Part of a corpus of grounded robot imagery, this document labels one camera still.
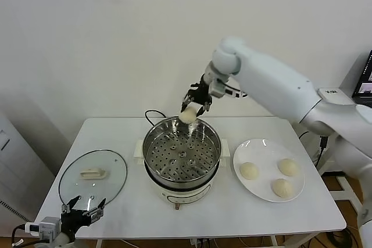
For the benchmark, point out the small desk label sticker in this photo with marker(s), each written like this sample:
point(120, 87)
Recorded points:
point(331, 91)

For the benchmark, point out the round glass pot lid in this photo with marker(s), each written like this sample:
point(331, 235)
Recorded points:
point(112, 169)

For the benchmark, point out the white steamed baozi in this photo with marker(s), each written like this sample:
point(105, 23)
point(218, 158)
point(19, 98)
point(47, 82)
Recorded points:
point(288, 167)
point(249, 171)
point(187, 115)
point(282, 188)

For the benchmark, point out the perforated steel steamer basket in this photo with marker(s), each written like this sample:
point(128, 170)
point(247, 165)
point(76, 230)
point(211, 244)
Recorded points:
point(162, 128)

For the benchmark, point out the cream electric cooker base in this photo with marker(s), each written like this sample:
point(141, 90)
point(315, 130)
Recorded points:
point(186, 195)

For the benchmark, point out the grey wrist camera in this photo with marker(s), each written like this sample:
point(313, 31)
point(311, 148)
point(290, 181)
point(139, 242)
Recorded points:
point(46, 226)
point(218, 88)

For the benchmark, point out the white table leg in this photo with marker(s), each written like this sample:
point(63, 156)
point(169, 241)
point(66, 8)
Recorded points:
point(274, 242)
point(99, 244)

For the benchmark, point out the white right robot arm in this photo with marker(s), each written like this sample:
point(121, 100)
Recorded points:
point(276, 85)

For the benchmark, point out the white floor cabinet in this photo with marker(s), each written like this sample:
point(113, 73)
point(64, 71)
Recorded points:
point(17, 172)

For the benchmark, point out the open black laptop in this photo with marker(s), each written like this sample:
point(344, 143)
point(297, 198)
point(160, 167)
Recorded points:
point(364, 85)

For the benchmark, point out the large white plate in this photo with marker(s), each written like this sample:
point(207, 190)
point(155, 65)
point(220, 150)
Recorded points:
point(268, 178)

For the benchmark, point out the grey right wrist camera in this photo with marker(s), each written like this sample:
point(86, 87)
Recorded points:
point(218, 88)

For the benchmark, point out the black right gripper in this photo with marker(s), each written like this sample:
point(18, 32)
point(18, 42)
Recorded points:
point(200, 92)

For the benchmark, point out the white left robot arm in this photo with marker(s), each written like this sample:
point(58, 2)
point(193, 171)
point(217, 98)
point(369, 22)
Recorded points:
point(62, 241)

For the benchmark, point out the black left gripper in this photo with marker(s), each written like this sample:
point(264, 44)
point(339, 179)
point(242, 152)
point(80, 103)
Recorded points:
point(74, 220)

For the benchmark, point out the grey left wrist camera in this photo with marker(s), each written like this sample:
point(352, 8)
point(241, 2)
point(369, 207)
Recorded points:
point(46, 226)

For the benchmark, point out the white side desk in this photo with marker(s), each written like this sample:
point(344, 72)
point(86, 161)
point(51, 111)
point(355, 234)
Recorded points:
point(344, 97)

